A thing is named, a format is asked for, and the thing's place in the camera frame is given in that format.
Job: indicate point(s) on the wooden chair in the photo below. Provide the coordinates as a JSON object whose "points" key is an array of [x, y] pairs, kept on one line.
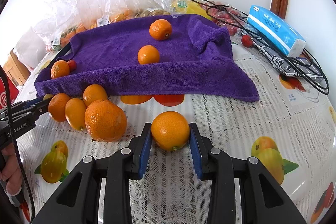
{"points": [[14, 66]]}

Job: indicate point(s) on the grey checked cloth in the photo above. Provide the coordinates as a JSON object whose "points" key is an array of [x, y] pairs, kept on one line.
{"points": [[283, 64]]}

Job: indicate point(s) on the purple towel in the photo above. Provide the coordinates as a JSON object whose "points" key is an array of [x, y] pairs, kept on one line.
{"points": [[118, 39]]}

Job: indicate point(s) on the clear bag of red fruit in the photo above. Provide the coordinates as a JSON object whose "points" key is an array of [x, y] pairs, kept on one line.
{"points": [[223, 16]]}

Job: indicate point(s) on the large bumpy mandarin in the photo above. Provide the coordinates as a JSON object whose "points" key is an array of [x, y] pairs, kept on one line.
{"points": [[105, 120]]}

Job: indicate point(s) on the yellow package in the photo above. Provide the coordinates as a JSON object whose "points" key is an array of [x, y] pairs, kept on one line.
{"points": [[194, 8]]}

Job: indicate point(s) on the clear bag of mixed fruit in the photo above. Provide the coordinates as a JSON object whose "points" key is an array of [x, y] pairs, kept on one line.
{"points": [[65, 35]]}

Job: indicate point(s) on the small green-brown fruit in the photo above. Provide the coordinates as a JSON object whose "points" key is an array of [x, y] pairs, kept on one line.
{"points": [[48, 96]]}

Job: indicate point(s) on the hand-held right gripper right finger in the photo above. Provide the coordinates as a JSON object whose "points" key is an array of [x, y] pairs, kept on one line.
{"points": [[195, 155]]}

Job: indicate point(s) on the oval orange mandarin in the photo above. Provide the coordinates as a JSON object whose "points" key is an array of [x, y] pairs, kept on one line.
{"points": [[76, 113]]}

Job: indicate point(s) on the red paper bag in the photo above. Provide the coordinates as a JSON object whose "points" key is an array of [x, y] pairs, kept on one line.
{"points": [[5, 95]]}

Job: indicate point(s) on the blue tissue pack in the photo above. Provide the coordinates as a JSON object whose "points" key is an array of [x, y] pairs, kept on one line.
{"points": [[273, 27]]}

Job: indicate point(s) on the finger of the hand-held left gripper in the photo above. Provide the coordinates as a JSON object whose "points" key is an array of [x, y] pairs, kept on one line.
{"points": [[26, 109], [36, 101]]}

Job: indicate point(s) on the black tray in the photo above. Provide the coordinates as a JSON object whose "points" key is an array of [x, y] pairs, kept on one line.
{"points": [[64, 50]]}

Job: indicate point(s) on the person's left hand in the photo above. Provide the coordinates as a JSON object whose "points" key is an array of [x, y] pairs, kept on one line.
{"points": [[11, 169]]}

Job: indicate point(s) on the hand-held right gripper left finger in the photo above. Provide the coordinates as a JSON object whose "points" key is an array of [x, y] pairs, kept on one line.
{"points": [[145, 155]]}

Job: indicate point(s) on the small red fruit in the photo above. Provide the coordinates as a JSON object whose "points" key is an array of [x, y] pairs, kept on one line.
{"points": [[72, 64], [246, 40]]}

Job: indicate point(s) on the white plastic bag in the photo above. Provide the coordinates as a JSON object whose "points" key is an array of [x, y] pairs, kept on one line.
{"points": [[29, 48]]}

